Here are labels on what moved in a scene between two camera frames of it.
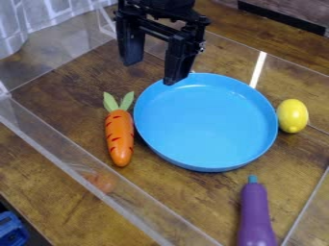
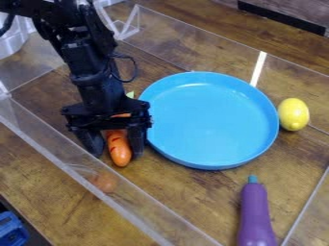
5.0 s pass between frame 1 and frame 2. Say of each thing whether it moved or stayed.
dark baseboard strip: stayed
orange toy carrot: stayed
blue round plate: stayed
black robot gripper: moved
